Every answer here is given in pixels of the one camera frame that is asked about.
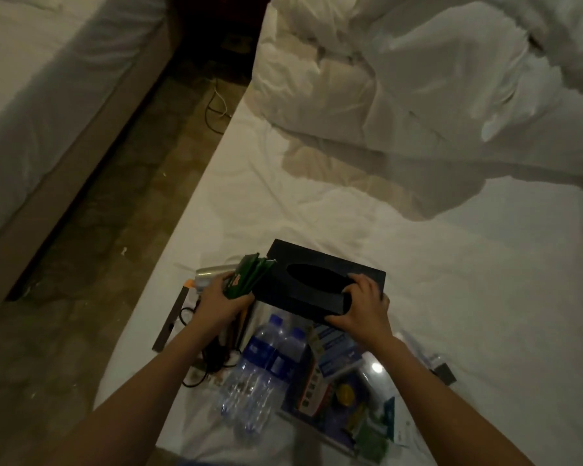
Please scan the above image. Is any person's left hand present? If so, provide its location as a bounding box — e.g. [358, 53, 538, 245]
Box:
[187, 276, 257, 340]

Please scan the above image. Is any person's right hand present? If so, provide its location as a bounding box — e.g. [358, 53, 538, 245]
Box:
[325, 272, 394, 353]

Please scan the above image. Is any dark green packet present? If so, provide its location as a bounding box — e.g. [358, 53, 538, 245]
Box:
[222, 252, 277, 301]

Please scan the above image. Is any silver hair dryer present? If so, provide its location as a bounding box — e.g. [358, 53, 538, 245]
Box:
[179, 261, 244, 389]

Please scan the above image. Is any clear glass ashtray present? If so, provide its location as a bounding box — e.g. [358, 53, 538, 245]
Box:
[352, 349, 392, 396]

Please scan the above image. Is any clear water bottle blue label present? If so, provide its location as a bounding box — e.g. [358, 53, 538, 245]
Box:
[220, 312, 286, 425]
[241, 327, 308, 439]

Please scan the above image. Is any black tissue box green label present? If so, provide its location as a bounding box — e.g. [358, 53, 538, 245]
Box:
[255, 238, 388, 324]

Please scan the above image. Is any white remote control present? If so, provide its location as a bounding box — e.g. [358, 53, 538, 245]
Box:
[398, 329, 459, 386]

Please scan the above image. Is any purple desk calendar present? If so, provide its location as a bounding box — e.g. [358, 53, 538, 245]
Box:
[280, 323, 402, 454]

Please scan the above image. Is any small green white packet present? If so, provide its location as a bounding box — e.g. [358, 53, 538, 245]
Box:
[354, 397, 398, 464]

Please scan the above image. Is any person's right forearm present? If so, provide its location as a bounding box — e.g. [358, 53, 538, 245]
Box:
[369, 339, 536, 466]

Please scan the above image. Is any person's left forearm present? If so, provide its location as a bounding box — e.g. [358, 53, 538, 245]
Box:
[49, 329, 220, 466]

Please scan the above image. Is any white bed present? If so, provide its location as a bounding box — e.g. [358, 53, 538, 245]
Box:
[94, 5, 583, 466]
[0, 0, 183, 316]

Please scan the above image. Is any rumpled white duvet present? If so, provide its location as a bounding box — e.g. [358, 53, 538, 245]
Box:
[247, 0, 583, 219]

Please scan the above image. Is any thin pale floor cable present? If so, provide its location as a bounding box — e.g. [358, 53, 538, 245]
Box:
[205, 77, 233, 136]

